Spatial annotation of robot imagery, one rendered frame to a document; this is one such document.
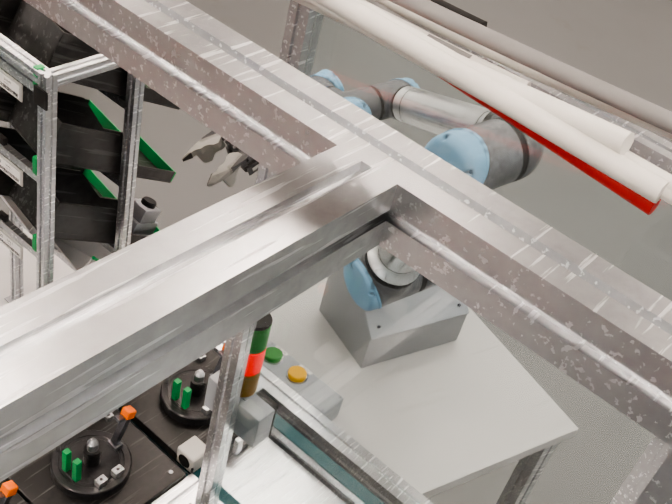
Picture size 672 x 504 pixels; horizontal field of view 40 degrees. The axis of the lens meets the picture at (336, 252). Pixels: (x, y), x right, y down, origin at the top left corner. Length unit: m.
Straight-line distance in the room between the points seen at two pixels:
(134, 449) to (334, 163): 1.31
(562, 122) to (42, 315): 0.25
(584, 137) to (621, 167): 0.02
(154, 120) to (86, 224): 2.75
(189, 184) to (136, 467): 2.42
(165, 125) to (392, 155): 3.87
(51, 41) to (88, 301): 1.10
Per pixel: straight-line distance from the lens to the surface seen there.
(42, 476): 1.75
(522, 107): 0.45
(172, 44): 0.62
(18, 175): 1.58
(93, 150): 1.61
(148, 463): 1.77
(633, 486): 1.08
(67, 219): 1.68
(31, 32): 1.54
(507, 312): 0.51
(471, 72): 0.47
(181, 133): 4.36
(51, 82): 1.43
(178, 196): 3.97
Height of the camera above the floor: 2.38
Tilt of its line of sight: 38 degrees down
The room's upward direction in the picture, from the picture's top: 15 degrees clockwise
